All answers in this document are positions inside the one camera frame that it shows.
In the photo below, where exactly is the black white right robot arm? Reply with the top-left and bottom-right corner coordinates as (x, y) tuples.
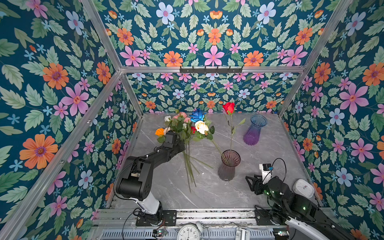
(245, 175), (356, 240)

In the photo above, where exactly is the blue artificial flower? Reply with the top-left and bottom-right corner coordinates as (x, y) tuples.
(190, 109), (205, 123)

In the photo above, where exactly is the aluminium front mounting rail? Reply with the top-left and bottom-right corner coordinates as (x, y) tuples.
(91, 207), (336, 231)

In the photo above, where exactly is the white rounded device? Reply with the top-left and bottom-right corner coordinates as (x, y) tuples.
(293, 179), (315, 199)

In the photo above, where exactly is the orange yellow artificial rose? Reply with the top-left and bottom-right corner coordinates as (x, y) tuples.
(155, 128), (165, 137)

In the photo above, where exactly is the white analog alarm clock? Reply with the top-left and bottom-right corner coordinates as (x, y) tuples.
(177, 222), (203, 240)

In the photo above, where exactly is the cream white artificial rose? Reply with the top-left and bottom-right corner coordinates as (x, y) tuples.
(195, 121), (228, 164)

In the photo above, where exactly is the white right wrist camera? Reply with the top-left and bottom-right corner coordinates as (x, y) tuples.
(259, 163), (274, 185)

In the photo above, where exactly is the red artificial rose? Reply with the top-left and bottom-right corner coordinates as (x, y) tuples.
(223, 102), (246, 161)

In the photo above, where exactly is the purple blue ribbed glass vase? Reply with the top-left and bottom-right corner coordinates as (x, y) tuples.
(243, 114), (268, 146)

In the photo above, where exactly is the black hook rail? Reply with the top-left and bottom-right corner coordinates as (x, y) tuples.
(179, 66), (243, 75)

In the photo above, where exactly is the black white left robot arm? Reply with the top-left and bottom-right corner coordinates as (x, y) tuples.
(114, 132), (185, 226)

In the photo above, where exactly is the bunch of artificial flowers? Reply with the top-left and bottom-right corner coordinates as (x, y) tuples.
(157, 112), (211, 186)

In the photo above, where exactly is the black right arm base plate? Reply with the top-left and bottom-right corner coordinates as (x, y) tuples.
(254, 207), (285, 226)

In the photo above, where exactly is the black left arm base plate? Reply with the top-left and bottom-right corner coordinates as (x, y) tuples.
(136, 210), (178, 227)

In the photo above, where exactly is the dark pink ribbed glass vase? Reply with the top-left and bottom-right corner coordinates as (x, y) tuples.
(218, 150), (241, 182)

